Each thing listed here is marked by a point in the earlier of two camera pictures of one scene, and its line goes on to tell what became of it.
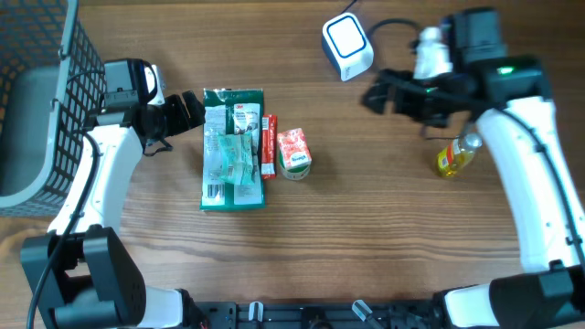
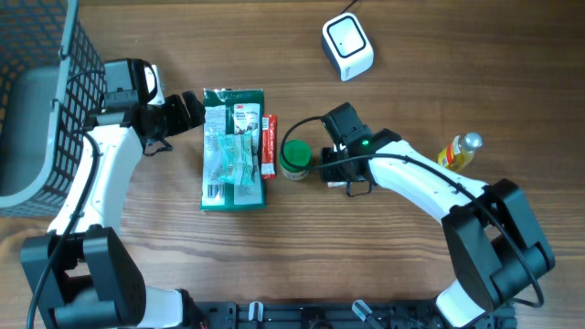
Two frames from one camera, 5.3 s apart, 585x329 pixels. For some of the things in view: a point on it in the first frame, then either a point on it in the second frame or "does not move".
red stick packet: [269, 146] does not move
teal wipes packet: [236, 158] does not move
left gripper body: [171, 117] does not move
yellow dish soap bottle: [459, 153] does not move
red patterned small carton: [294, 151] to [336, 185]
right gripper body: [427, 100] to [337, 173]
